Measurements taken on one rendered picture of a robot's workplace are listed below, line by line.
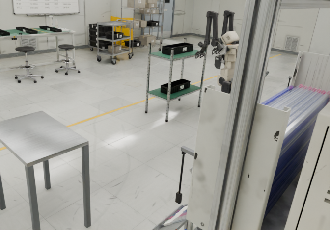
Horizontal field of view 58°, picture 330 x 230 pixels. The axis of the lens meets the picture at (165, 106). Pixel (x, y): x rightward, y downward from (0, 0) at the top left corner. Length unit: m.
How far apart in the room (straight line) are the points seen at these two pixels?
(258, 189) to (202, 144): 0.13
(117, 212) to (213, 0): 10.61
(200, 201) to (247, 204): 0.11
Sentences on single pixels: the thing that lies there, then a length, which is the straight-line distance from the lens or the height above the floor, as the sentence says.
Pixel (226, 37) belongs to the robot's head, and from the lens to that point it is 4.06.
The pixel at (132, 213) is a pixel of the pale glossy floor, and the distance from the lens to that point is 2.80.
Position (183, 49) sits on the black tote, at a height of 1.00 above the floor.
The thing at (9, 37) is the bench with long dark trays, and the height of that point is 0.78.
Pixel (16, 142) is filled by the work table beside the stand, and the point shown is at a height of 0.80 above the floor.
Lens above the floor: 1.88
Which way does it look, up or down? 22 degrees down
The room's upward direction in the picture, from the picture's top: 5 degrees clockwise
